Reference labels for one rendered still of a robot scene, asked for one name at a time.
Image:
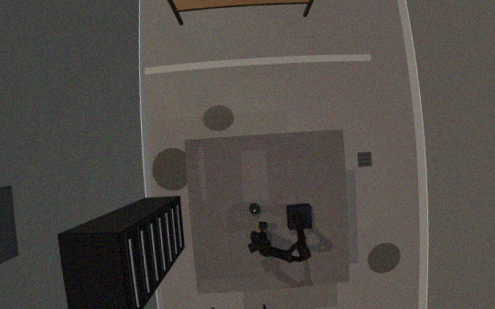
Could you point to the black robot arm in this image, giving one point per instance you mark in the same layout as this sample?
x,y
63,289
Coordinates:
x,y
264,246

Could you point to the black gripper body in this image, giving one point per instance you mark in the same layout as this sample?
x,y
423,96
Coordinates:
x,y
262,226

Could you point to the black round pedestal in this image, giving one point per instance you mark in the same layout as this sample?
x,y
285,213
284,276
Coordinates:
x,y
254,208

